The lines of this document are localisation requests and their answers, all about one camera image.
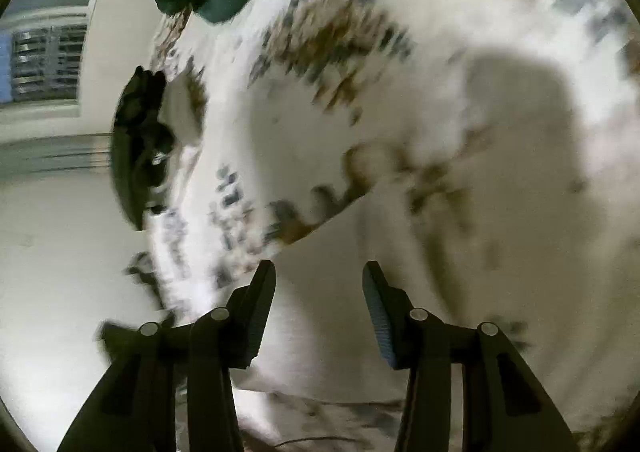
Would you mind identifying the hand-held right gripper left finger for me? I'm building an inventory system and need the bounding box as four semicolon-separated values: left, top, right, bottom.
57;259;277;452

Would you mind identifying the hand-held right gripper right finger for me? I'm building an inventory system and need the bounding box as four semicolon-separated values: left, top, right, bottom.
362;260;582;452

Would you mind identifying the barred window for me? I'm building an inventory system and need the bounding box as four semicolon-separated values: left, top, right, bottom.
0;24;89;106

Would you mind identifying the white floral printed bedsheet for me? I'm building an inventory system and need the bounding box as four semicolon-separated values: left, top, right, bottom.
145;0;640;452

